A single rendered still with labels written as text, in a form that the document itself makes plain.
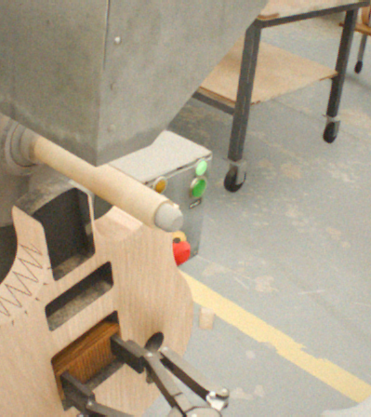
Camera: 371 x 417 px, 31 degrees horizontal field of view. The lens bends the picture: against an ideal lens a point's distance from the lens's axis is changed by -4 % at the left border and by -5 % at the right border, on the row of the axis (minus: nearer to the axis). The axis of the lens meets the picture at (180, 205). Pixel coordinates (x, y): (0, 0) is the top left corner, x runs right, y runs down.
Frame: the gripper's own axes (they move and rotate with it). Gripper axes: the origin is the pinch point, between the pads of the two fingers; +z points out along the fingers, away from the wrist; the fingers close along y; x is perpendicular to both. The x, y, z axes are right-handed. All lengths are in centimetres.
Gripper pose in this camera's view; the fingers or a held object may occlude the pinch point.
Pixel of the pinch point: (92, 364)
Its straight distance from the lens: 76.4
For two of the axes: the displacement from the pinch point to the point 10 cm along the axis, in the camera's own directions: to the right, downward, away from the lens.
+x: -0.1, -7.9, -6.2
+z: -7.4, -4.1, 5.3
